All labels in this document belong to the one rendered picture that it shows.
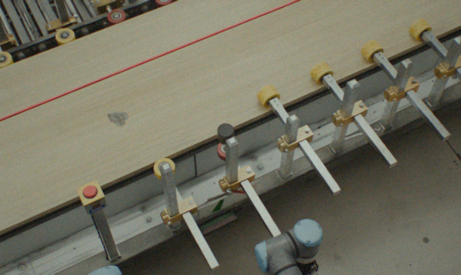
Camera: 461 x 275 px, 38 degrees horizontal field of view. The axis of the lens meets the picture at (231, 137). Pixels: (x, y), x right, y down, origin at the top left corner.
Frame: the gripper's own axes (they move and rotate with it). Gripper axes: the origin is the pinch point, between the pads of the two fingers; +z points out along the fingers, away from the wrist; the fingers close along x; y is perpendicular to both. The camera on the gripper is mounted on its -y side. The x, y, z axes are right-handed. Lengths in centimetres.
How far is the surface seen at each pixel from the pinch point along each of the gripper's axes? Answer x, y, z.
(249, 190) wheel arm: 0.4, -33.8, -3.4
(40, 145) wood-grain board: -61, -88, -7
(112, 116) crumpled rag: -32, -87, -8
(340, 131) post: 45, -39, -5
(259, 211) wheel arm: -0.4, -24.3, -3.3
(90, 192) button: -54, -41, -40
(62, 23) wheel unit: -30, -149, -1
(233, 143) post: -3, -40, -32
